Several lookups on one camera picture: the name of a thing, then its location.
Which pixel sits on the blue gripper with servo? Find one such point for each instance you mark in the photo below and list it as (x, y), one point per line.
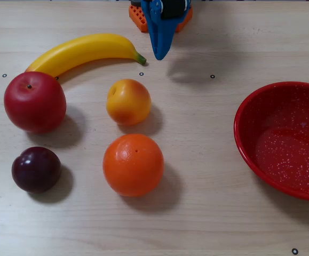
(161, 32)

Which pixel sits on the yellow orange peach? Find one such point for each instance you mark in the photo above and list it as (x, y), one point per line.
(128, 102)

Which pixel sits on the orange robot base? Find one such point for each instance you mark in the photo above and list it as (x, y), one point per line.
(138, 18)

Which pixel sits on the red speckled bowl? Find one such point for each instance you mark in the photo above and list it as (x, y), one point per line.
(285, 149)

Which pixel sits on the yellow banana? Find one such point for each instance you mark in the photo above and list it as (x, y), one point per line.
(90, 48)

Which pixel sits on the orange fruit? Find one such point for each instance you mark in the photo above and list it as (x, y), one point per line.
(133, 165)

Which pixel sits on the red apple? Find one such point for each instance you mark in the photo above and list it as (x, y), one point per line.
(35, 104)

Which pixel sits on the dark purple plum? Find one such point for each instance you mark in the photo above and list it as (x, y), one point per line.
(36, 170)

